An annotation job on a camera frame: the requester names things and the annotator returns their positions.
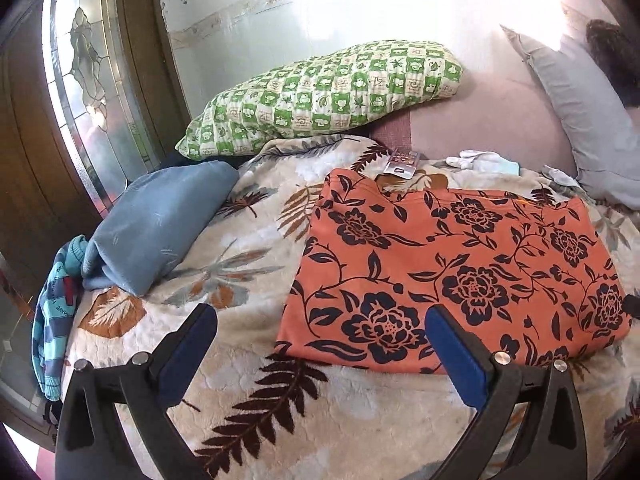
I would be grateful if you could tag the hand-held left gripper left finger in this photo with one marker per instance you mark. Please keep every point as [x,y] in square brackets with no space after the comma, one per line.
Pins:
[192,340]

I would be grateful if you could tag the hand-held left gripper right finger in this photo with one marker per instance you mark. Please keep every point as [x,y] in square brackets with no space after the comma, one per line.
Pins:
[457,347]

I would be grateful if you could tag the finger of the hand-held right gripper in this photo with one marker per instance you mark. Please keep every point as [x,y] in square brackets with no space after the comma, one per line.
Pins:
[634,306]

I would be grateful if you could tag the orange black floral shirt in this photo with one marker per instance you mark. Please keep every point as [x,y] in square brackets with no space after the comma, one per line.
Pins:
[450,270]

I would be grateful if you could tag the leaf-printed fleece blanket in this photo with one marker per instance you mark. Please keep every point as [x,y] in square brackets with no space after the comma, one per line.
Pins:
[240,280]

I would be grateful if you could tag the blue folded garment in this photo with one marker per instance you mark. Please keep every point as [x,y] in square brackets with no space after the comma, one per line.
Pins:
[155,225]

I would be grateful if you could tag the blue striped garment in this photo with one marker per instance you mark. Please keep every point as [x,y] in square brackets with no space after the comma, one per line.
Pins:
[55,310]

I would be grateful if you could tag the small white cloth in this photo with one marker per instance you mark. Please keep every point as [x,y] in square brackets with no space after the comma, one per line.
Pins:
[560,175]

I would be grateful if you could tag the light blue face mask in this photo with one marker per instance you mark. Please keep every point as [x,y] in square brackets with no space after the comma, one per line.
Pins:
[507,166]

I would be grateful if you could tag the grey pillow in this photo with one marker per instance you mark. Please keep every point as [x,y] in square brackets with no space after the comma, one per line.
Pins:
[590,120]

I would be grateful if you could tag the silver pill blister pack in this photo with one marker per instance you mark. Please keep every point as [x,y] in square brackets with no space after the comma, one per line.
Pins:
[401,164]

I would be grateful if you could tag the pink mattress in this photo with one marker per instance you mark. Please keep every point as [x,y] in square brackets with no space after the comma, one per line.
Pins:
[490,115]

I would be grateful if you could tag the green checkered pillow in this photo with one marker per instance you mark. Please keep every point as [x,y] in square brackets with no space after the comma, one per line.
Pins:
[320,95]

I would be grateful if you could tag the wooden door with stained glass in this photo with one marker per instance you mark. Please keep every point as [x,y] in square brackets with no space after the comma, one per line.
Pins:
[85,85]

